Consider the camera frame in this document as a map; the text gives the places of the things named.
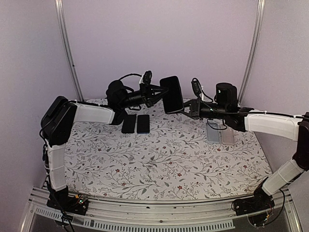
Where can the front aluminium rail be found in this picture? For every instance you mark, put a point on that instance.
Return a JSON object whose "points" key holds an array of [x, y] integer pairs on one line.
{"points": [[123, 215]]}

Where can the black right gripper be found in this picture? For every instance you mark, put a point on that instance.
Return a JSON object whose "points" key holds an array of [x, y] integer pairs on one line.
{"points": [[195, 108]]}

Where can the left aluminium frame post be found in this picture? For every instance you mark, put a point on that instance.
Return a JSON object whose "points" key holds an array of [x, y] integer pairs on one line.
{"points": [[65, 39]]}

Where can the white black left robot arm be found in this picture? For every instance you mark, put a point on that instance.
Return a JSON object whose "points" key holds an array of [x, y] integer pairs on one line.
{"points": [[59, 119]]}

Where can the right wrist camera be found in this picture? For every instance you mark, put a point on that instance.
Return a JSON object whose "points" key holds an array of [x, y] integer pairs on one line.
{"points": [[197, 89]]}

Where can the beige phone case with ring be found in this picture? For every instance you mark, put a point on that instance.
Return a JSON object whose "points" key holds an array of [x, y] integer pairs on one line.
{"points": [[228, 137]]}

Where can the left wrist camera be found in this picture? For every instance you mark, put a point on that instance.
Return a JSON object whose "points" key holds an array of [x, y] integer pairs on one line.
{"points": [[146, 78]]}

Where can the left arm base with board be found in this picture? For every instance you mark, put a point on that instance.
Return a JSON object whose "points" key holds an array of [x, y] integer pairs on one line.
{"points": [[77, 204]]}

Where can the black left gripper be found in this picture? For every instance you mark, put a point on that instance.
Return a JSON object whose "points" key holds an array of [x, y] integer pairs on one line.
{"points": [[149, 92]]}

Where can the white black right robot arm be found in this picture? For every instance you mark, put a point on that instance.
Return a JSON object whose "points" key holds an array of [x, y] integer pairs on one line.
{"points": [[224, 106]]}

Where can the light blue phone case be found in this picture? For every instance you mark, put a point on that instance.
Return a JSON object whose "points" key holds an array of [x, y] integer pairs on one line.
{"points": [[213, 134]]}

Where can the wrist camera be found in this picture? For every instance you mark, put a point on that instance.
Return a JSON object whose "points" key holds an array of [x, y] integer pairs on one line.
{"points": [[146, 78], [197, 89]]}

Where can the right aluminium frame post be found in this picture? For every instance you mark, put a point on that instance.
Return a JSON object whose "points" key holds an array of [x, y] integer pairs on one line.
{"points": [[253, 48]]}

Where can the black phone case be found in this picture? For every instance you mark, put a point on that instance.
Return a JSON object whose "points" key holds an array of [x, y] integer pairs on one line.
{"points": [[175, 111]]}

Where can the aluminium frame post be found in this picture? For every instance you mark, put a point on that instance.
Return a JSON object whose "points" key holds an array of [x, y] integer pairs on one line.
{"points": [[253, 48], [65, 39]]}

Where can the right arm base with board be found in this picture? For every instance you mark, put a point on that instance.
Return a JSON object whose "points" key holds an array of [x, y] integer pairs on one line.
{"points": [[257, 208]]}

